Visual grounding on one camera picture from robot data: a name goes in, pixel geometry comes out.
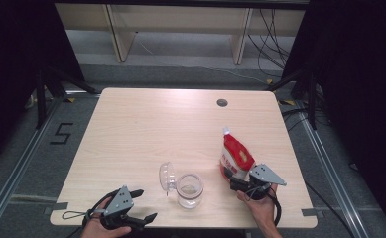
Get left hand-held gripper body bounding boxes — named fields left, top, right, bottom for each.
left=99, top=185, right=145, bottom=232

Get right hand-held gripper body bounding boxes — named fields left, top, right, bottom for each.
left=243, top=163, right=288, bottom=201

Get red and white spouted pouch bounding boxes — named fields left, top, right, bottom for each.
left=219, top=126, right=256, bottom=182

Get clear glass jar with lid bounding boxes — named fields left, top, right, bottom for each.
left=158, top=161, right=204, bottom=210

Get person's right hand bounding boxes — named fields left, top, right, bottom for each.
left=235, top=183, right=279, bottom=226

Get person's left hand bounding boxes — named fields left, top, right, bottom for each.
left=80, top=197, right=132, bottom=238

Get grey tape strip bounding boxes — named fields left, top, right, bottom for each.
left=301, top=207, right=323, bottom=219
left=43, top=201, right=69, bottom=216

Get black metal stand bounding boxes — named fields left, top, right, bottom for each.
left=35, top=65, right=100, bottom=130
left=266, top=68, right=319, bottom=131

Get dark curtain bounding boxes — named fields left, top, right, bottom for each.
left=281, top=0, right=386, bottom=229
left=0, top=0, right=85, bottom=170

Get beige wooden shelf unit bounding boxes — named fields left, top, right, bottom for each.
left=54, top=3, right=307, bottom=65

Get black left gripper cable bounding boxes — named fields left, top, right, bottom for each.
left=84, top=188, right=122, bottom=229

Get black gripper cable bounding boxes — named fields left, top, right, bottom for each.
left=246, top=184, right=283, bottom=227
left=84, top=188, right=122, bottom=229

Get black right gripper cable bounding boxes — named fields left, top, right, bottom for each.
left=246, top=184, right=283, bottom=227

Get thin black cord loop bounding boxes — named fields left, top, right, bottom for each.
left=61, top=210, right=94, bottom=221

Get silver metal floor rail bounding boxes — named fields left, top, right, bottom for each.
left=294, top=100, right=367, bottom=238
left=0, top=95, right=64, bottom=229

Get black floor cable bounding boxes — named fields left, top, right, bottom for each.
left=304, top=179, right=355, bottom=238

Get black floor cables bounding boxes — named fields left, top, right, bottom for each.
left=281, top=107, right=330, bottom=133

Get thin white floor cable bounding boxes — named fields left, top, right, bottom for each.
left=135, top=31, right=269, bottom=85

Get bundle of black hanging cables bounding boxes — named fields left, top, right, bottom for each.
left=247, top=8, right=293, bottom=78

